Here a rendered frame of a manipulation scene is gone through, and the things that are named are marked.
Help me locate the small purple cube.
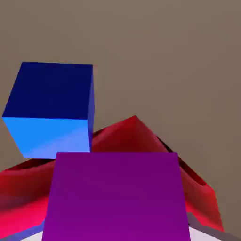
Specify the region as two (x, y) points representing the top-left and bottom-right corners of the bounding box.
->
(41, 152), (191, 241)

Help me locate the small blue cube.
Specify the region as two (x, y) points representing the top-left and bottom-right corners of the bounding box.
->
(1, 61), (95, 159)

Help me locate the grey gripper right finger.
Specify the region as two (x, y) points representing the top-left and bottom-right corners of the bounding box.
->
(186, 212), (241, 241)

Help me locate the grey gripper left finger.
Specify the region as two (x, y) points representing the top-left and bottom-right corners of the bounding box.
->
(0, 219), (46, 241)

